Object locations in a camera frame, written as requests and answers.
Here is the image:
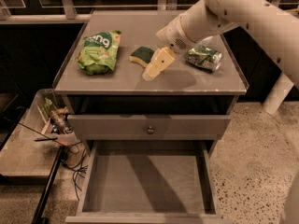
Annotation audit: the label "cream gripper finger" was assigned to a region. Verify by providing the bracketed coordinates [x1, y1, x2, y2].
[142, 47, 176, 81]
[149, 49, 164, 66]

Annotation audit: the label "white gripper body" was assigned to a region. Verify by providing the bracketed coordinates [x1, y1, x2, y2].
[156, 15, 197, 54]

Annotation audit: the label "green and yellow sponge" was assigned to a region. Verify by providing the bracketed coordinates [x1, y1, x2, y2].
[129, 47, 154, 67]

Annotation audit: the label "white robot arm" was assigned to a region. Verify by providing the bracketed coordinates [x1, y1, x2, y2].
[143, 0, 299, 87]

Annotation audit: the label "grey drawer cabinet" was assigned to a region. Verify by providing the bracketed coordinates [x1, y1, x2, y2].
[54, 11, 248, 224]

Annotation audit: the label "round metal drawer knob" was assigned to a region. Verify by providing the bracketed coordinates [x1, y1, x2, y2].
[147, 126, 155, 134]

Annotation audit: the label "grey upper drawer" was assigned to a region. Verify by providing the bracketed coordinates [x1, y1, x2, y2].
[68, 115, 230, 141]

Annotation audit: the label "open grey middle drawer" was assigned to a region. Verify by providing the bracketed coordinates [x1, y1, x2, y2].
[65, 141, 232, 224]

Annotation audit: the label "metal window railing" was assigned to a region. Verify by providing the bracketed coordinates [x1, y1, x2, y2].
[0, 0, 289, 26]

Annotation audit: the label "crushed green soda can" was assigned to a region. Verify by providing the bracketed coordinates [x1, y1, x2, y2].
[184, 45, 222, 73]

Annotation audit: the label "green chip bag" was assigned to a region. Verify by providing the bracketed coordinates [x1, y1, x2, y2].
[75, 30, 121, 76]

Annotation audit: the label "white diagonal pole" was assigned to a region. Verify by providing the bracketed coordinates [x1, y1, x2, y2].
[263, 74, 293, 114]

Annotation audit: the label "brown bottle in bin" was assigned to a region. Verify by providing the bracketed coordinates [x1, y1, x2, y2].
[50, 107, 73, 134]

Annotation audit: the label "black cables on floor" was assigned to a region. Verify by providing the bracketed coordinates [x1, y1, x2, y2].
[60, 141, 90, 202]

